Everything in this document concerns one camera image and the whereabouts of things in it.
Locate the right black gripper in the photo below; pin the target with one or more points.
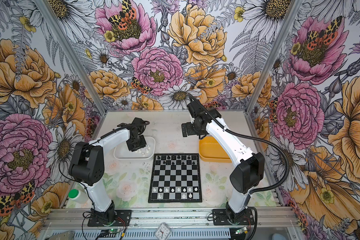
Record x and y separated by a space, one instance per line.
190 130

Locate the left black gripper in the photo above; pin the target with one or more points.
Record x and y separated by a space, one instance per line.
142 145

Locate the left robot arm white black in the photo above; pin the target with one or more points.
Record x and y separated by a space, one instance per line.
87 165

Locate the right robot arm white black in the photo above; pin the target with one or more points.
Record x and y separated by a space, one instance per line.
248 166

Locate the white plastic bin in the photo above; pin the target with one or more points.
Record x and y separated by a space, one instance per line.
121 152

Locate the yellow plastic bin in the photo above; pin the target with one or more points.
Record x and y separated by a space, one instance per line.
211 151

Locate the black and white chessboard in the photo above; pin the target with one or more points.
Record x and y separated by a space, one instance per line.
175 178

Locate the green capped white bottle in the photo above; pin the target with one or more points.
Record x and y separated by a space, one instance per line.
78 196

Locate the small white analog clock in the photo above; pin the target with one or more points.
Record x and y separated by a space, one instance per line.
163 232

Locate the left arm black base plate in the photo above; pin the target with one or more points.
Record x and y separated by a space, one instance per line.
115 218

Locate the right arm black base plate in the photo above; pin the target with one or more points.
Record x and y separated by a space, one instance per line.
226 217

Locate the aluminium frame rail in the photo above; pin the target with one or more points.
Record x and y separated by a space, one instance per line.
151 218

